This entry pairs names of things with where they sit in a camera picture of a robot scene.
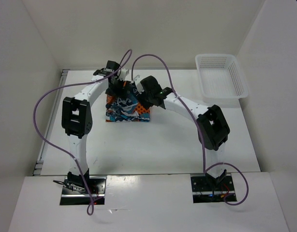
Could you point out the colourful patterned shorts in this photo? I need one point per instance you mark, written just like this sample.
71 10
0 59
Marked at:
127 108

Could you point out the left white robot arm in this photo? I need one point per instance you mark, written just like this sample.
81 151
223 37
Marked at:
77 119

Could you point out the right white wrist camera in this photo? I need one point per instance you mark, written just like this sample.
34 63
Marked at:
139 87

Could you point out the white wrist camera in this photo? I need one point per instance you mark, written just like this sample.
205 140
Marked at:
139 87
123 74

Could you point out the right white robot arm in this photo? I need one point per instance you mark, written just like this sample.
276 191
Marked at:
212 128

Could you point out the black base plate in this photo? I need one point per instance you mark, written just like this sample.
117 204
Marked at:
203 193
75 195

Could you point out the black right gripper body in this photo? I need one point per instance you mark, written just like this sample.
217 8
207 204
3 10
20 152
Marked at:
144 98

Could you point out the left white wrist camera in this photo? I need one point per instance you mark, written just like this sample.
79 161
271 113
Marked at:
123 74

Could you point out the white plastic mesh basket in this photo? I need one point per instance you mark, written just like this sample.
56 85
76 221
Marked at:
220 77

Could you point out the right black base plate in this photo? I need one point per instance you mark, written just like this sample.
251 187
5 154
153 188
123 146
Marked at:
203 193

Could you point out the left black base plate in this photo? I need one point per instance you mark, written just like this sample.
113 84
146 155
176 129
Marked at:
75 195

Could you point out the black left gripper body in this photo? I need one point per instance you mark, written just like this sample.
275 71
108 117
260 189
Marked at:
115 90

